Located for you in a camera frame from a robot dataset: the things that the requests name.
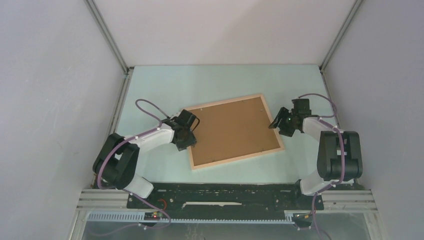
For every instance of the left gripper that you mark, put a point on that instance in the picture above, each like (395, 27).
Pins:
(190, 141)

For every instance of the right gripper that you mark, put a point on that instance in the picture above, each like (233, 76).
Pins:
(288, 132)

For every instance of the wooden picture frame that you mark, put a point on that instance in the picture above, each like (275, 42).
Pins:
(238, 158)

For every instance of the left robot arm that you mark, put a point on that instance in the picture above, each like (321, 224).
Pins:
(117, 161)

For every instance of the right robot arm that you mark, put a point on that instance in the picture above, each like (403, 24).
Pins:
(339, 155)

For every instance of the left corner metal profile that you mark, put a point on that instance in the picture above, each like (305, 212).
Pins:
(107, 35)

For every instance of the corner metal profile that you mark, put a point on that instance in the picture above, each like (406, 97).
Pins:
(107, 35)
(341, 34)

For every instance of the right corner metal profile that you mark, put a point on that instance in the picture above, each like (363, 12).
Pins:
(341, 34)

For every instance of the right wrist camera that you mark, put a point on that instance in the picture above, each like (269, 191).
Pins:
(301, 107)

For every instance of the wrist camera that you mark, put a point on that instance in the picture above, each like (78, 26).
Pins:
(301, 107)
(187, 120)

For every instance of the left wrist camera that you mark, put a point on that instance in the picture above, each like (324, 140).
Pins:
(187, 120)

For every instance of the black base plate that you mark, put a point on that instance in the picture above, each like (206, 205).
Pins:
(242, 213)

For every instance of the white cable duct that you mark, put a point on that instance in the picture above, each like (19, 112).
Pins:
(147, 217)

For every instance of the aluminium rail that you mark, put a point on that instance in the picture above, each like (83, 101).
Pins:
(331, 201)

